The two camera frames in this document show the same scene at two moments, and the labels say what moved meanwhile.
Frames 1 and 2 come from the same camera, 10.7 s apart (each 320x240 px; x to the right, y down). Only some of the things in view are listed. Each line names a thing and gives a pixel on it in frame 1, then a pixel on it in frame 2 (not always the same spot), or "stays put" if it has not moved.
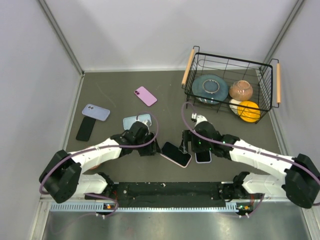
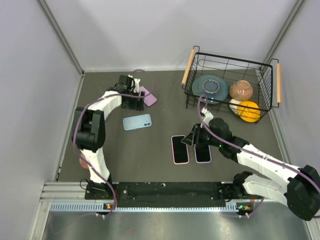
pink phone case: [183, 166] → [180, 150]
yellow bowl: [249, 111] stays put
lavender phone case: [204, 162] stays put
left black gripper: [152, 149] → [137, 105]
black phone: [203, 156] stays put
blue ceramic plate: [210, 86] stays put
